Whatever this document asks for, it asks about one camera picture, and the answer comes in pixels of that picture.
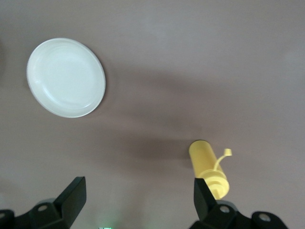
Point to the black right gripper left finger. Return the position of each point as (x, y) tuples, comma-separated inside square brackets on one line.
[(71, 198)]

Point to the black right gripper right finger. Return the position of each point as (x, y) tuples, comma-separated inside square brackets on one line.
[(203, 200)]

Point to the beige plate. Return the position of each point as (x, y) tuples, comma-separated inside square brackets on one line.
[(66, 77)]

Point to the yellow squeeze bottle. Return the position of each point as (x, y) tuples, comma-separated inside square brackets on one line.
[(202, 159)]

